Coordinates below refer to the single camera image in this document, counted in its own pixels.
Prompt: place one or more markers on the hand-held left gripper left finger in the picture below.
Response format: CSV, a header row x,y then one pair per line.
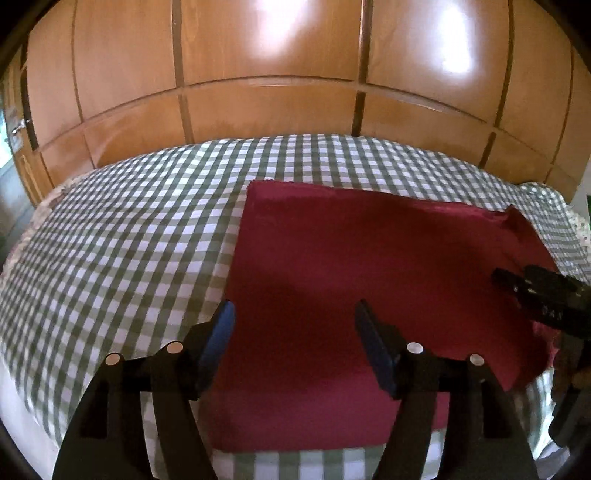
x,y
219,336

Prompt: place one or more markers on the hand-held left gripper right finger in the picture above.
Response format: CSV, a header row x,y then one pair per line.
x,y
376,350

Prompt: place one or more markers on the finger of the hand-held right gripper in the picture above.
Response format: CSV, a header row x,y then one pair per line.
x,y
510,279

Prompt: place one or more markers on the maroon embroidered sweater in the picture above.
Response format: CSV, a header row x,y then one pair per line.
x,y
346,258

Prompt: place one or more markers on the green white checkered bed cover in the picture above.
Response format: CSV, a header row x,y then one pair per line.
x,y
138,240

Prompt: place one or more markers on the wooden door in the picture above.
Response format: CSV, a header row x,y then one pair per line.
x,y
18,161

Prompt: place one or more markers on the wooden panelled wardrobe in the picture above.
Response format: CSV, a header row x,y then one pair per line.
x,y
295,69

